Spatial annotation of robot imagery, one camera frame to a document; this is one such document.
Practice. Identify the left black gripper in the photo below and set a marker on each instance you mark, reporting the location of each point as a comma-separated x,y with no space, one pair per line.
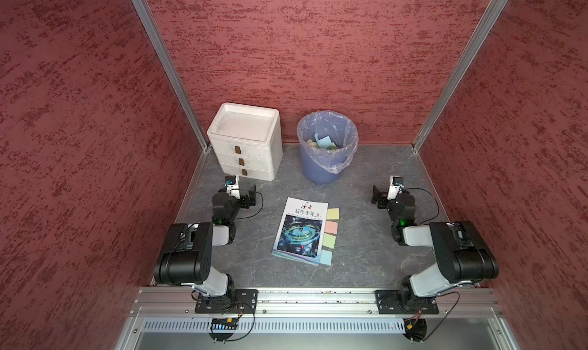
246,198

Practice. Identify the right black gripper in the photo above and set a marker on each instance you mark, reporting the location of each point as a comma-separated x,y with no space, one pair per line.
381,196

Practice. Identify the yellow sticky note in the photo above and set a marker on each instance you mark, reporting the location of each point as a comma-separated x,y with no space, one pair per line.
333,214

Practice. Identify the pink sticky note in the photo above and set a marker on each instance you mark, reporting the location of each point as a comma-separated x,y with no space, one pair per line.
331,227

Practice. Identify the science magazine book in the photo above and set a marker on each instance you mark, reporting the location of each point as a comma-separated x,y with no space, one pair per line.
301,231

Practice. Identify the green sticky note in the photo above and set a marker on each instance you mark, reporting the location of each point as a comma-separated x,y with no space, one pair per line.
328,241

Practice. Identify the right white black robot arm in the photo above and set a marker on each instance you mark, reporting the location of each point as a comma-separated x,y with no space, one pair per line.
461,254

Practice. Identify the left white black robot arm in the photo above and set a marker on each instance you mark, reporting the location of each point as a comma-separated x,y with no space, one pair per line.
185,259

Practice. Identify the blue sticky note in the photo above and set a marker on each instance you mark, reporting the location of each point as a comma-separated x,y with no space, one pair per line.
326,258

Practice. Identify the white three-drawer storage box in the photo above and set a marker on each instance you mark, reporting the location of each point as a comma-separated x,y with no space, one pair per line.
247,140

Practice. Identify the discarded notes in bin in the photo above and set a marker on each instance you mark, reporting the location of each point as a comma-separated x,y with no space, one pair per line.
322,142

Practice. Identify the clear plastic bin liner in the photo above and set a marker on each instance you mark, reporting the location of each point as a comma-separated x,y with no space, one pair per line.
327,141

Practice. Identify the blue trash bin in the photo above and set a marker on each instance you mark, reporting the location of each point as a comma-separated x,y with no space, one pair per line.
324,164

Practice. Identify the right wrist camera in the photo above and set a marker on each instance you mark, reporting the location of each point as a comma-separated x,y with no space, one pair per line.
396,186

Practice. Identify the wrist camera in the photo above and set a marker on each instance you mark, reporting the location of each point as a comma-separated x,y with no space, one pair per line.
396,186
232,186

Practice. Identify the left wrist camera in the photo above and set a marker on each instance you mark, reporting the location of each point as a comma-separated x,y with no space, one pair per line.
232,186

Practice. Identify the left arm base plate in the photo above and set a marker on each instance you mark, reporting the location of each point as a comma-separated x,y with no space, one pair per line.
226,301

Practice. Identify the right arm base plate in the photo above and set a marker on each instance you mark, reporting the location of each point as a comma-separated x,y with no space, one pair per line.
400,302

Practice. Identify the aluminium front rail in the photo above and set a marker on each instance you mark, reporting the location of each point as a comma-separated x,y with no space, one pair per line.
468,303

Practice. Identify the left aluminium corner post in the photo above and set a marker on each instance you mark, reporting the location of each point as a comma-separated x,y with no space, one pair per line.
158,43

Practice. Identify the aluminium corner post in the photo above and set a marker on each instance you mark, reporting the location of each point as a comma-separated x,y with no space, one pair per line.
158,43
490,16

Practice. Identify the right aluminium corner post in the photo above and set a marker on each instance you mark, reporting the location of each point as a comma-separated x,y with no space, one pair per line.
490,16

